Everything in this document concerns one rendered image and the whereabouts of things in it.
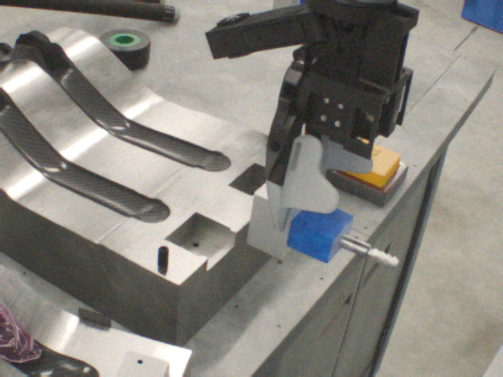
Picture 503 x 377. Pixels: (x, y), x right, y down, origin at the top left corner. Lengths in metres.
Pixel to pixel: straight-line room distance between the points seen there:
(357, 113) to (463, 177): 2.05
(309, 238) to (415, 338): 1.34
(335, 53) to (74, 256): 0.32
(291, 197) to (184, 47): 0.67
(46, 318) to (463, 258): 1.74
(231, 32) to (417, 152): 0.52
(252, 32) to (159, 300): 0.25
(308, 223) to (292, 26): 0.17
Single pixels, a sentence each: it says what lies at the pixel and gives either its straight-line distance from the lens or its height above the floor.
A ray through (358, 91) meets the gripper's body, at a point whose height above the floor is 1.09.
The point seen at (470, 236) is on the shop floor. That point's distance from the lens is 2.42.
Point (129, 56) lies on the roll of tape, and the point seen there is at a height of 0.83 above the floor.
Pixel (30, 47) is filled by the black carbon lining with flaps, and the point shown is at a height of 0.95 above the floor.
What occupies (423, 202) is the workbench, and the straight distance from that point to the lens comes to 1.55.
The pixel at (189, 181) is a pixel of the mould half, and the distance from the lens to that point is 0.83.
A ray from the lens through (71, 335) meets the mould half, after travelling 0.71.
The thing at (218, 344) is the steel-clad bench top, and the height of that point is 0.80.
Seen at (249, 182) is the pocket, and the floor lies 0.87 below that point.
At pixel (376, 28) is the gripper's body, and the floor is 1.13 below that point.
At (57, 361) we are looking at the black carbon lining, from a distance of 0.70.
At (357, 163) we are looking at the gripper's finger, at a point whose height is 0.99.
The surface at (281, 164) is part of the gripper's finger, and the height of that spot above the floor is 1.01.
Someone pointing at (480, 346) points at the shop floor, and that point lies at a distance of 2.07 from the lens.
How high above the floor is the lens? 1.36
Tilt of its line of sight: 34 degrees down
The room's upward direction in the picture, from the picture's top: 8 degrees clockwise
